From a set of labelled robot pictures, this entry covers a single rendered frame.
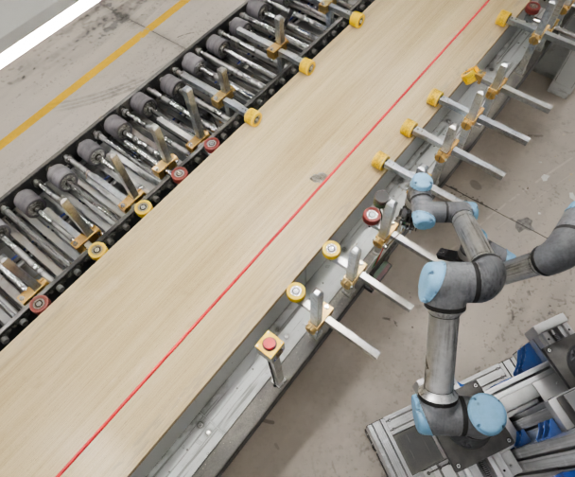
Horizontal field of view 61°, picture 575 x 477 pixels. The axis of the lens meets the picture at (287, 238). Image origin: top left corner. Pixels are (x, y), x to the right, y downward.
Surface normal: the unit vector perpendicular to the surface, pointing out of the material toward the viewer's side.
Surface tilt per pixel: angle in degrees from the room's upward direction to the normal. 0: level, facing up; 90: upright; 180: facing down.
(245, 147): 0
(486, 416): 8
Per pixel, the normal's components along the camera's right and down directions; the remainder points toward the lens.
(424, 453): -0.04, -0.48
